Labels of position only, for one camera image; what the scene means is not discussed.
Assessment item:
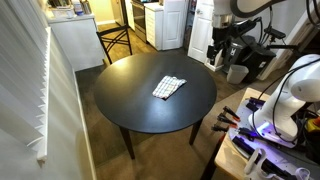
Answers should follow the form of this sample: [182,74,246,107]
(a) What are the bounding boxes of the white cup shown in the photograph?
[65,8,76,20]

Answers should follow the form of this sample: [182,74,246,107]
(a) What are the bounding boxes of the grey waste bin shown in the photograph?
[226,64,250,85]

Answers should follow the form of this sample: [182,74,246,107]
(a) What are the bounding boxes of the white kitchen counter cabinet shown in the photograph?
[46,13,106,72]

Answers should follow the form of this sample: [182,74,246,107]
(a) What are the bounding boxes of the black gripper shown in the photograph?
[206,27,235,66]

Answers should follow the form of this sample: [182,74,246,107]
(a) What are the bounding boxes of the white vertical window blinds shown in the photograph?
[0,0,52,164]

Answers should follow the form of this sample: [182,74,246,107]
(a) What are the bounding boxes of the plaid checkered towel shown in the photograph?
[152,75,188,100]

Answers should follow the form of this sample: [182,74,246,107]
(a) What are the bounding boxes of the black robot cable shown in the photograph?
[251,57,320,143]

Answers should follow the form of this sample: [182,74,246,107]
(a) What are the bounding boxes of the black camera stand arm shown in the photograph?
[262,26,303,52]

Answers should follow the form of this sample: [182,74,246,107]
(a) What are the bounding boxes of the black floor appliance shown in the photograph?
[222,34,278,83]

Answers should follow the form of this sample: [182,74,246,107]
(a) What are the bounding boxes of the white plastic handle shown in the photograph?
[244,147,268,177]

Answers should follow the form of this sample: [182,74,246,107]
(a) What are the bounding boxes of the round black table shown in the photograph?
[93,52,218,160]

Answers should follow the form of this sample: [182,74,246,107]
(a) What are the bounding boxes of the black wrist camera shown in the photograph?
[232,19,258,38]

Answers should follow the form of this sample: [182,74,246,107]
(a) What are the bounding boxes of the black clamp orange tip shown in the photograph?
[222,105,241,123]
[217,112,239,130]
[211,123,231,133]

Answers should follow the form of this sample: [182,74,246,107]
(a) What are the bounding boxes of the black wooden chair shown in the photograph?
[96,24,134,65]

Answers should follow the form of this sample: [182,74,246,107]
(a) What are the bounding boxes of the white blue container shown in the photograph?
[72,0,85,17]

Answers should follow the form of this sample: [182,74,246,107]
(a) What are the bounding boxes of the tall white cabinet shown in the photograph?
[144,0,190,52]

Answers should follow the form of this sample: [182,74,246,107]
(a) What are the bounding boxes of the yellow red tool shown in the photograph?
[305,115,320,135]

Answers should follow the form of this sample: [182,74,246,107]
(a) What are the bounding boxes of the stainless steel oven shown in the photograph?
[131,0,148,43]

